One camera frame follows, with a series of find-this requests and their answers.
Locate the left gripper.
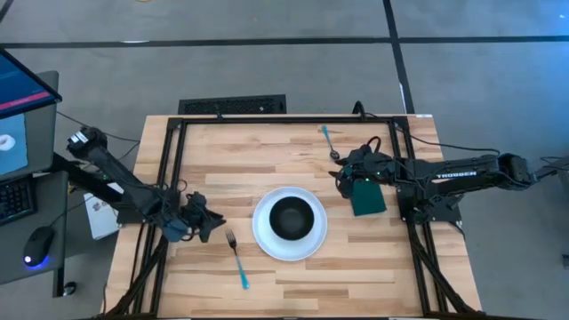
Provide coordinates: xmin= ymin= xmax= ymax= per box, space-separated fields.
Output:
xmin=181 ymin=190 xmax=227 ymax=244

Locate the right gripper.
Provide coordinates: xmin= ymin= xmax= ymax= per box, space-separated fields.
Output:
xmin=329 ymin=145 xmax=397 ymax=200

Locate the teal handled fork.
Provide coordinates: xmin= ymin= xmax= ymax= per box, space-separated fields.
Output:
xmin=225 ymin=228 xmax=251 ymax=291

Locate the teal handled spoon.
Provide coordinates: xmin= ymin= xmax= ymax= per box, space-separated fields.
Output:
xmin=320 ymin=124 xmax=341 ymax=161

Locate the dark green napkin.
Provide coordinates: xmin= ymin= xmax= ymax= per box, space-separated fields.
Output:
xmin=349 ymin=179 xmax=388 ymax=218

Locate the black bowl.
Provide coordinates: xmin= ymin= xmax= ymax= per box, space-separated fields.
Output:
xmin=268 ymin=196 xmax=316 ymax=242

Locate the white plate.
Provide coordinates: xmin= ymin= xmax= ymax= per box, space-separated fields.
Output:
xmin=252 ymin=186 xmax=329 ymax=262

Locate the white printed carton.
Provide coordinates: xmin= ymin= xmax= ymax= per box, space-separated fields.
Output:
xmin=83 ymin=181 xmax=124 ymax=241

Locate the black perforated box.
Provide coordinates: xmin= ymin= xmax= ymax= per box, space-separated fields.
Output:
xmin=177 ymin=93 xmax=288 ymax=116

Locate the grey side desk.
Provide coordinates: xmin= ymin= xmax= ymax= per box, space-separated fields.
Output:
xmin=0 ymin=171 xmax=77 ymax=298

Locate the black computer mouse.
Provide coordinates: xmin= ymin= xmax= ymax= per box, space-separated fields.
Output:
xmin=22 ymin=225 xmax=56 ymax=268

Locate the black keyboard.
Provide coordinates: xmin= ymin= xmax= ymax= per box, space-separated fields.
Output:
xmin=0 ymin=175 xmax=36 ymax=228

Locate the large display monitor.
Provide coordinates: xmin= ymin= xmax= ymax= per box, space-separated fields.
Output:
xmin=0 ymin=47 xmax=63 ymax=181

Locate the black aluminium table frame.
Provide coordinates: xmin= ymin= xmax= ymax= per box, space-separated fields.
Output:
xmin=104 ymin=115 xmax=484 ymax=320

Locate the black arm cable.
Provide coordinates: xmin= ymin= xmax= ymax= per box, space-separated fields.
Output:
xmin=362 ymin=113 xmax=502 ymax=156

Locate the thin black desk cable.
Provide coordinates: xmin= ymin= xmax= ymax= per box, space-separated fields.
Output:
xmin=56 ymin=109 xmax=141 ymax=144

